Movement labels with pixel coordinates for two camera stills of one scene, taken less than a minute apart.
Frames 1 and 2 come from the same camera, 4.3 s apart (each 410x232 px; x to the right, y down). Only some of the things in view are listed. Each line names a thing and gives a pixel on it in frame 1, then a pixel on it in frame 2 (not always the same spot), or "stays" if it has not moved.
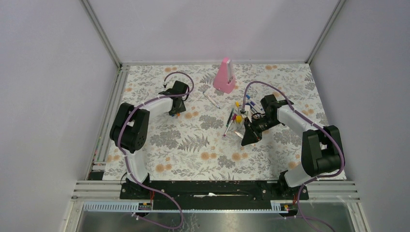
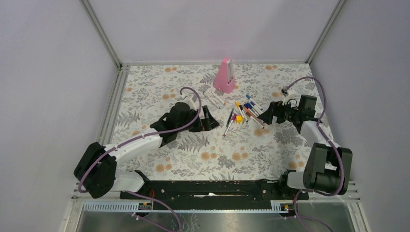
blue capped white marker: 212,100 stays
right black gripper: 252,135 → 275,110
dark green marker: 227,124 stays
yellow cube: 239,119 stays
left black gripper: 181,109 → 202,124
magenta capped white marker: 233,118 stays
